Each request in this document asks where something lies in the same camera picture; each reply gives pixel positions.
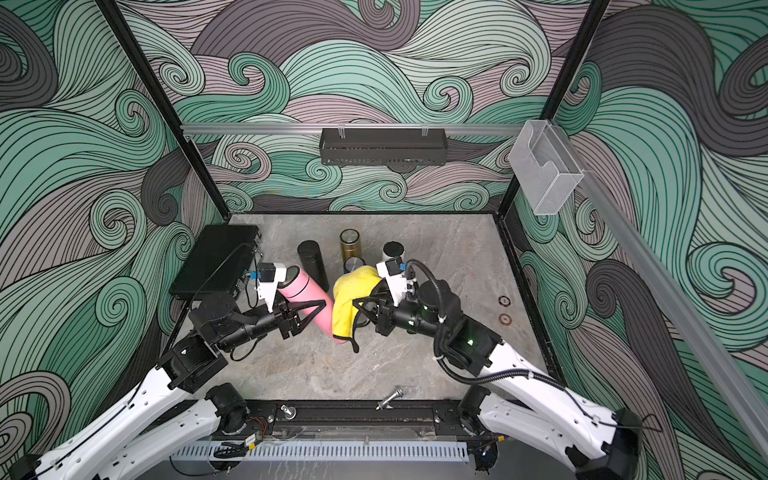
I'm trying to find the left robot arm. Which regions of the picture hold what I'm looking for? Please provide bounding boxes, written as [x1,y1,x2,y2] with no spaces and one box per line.
[9,293,332,479]

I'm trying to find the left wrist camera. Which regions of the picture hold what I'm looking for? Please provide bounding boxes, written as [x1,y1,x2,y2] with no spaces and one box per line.
[255,262,287,313]

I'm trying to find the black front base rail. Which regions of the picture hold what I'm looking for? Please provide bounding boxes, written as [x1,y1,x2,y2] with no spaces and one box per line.
[246,399,461,426]

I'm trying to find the white slotted cable duct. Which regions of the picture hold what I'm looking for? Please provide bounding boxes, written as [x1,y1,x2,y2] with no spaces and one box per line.
[171,440,470,463]

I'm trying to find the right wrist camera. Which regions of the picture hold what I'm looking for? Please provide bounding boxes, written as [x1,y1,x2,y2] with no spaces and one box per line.
[376,257,416,307]

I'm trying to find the silver bolt on rail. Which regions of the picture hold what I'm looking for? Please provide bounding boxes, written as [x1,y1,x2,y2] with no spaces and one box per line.
[375,388,404,411]

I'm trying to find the black hard case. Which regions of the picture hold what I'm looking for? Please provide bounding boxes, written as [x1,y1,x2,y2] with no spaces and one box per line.
[169,225,261,300]

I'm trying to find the gold thermos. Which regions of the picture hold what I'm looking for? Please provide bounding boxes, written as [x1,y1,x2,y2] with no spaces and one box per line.
[339,228,362,262]

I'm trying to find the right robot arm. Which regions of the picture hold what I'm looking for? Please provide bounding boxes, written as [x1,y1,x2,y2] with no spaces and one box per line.
[352,280,641,479]

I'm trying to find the black thermos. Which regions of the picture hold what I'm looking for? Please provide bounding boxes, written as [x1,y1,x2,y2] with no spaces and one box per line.
[297,240,329,292]

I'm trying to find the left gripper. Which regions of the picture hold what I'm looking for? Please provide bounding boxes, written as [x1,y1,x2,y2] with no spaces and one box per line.
[213,286,320,355]

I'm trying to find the white thermos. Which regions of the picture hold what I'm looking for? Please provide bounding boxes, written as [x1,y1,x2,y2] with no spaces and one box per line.
[382,241,405,261]

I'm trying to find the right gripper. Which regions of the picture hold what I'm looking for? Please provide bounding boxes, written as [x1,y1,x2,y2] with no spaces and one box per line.
[356,289,451,342]

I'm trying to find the clear acrylic wall holder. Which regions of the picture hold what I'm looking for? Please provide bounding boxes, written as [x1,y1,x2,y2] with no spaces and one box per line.
[507,120,584,216]

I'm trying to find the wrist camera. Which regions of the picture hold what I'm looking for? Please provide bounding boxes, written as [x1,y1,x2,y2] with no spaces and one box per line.
[255,262,287,313]
[376,257,416,307]

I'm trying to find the pink thermos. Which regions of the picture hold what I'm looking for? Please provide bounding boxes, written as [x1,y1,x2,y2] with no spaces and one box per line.
[277,265,347,344]

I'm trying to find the black wall shelf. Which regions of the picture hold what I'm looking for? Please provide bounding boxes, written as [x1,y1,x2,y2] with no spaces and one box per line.
[319,127,448,167]

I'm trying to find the blue thermos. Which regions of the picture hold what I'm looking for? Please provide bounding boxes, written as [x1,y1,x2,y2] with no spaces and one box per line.
[343,256,366,273]

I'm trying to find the silver knob on rail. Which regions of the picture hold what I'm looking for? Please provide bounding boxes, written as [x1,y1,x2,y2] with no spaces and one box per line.
[281,405,296,420]

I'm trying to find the yellow grey cleaning cloth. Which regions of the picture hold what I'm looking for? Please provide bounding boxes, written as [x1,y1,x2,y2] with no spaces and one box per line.
[332,266,381,353]

